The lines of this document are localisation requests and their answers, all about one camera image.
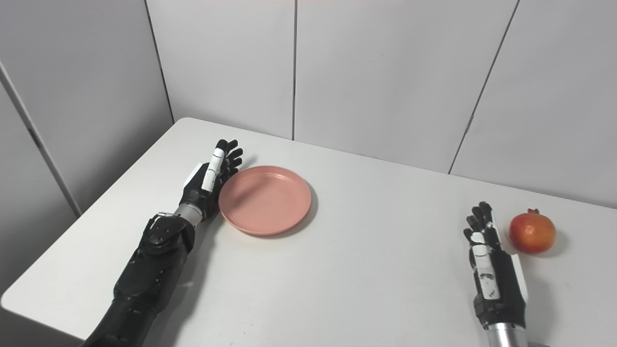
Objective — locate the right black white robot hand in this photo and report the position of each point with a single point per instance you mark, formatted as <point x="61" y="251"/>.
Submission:
<point x="496" y="279"/>

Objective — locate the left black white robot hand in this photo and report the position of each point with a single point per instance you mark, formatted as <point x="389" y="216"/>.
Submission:
<point x="207" y="180"/>

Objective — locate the red pomegranate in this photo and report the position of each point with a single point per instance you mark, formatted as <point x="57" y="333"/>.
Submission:
<point x="532" y="232"/>

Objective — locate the pink round plate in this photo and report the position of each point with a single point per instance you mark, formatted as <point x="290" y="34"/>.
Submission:
<point x="265" y="199"/>

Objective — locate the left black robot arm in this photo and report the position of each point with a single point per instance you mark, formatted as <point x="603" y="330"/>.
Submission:
<point x="140" y="279"/>

